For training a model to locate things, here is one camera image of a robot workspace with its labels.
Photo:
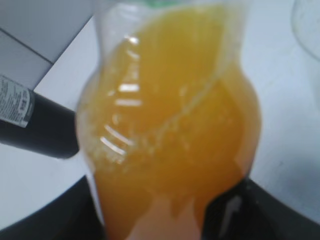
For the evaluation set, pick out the NFC orange juice bottle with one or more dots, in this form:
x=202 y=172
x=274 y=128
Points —
x=169 y=123

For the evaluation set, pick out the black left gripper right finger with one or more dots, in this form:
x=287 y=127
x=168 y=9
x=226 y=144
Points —
x=260 y=212

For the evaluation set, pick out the transparent plastic cup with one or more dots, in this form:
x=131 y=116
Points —
x=305 y=23

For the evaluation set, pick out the dark red wine bottle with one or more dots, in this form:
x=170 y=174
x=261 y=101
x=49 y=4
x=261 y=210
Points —
x=30 y=121

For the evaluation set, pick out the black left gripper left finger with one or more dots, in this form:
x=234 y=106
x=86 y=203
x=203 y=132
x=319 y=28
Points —
x=71 y=216

